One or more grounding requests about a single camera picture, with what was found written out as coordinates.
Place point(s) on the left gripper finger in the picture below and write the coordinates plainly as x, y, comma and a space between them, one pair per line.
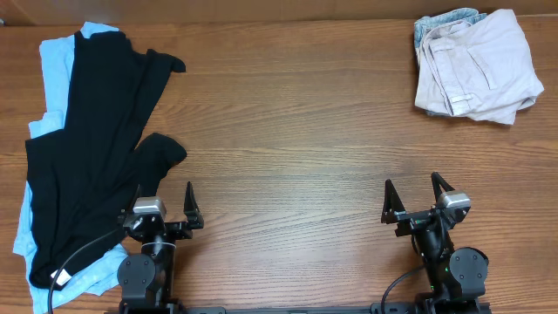
135, 197
191, 209

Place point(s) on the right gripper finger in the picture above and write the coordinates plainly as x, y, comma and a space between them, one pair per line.
439, 185
393, 207

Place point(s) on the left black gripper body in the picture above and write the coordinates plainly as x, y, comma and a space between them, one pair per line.
167, 227

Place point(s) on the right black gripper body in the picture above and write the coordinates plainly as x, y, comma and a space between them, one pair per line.
413, 221

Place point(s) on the black t-shirt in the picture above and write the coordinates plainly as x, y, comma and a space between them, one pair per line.
83, 175

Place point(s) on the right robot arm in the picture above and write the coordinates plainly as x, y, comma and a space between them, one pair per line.
456, 276

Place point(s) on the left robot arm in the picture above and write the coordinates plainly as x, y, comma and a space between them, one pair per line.
147, 278

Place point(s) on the beige folded shorts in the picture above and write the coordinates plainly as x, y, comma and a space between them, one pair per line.
481, 71

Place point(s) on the light blue shirt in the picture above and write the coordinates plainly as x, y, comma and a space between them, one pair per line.
57, 57

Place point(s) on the folded denim garment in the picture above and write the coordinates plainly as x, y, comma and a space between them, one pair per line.
425, 24

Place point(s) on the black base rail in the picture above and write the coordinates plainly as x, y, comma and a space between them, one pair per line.
389, 308

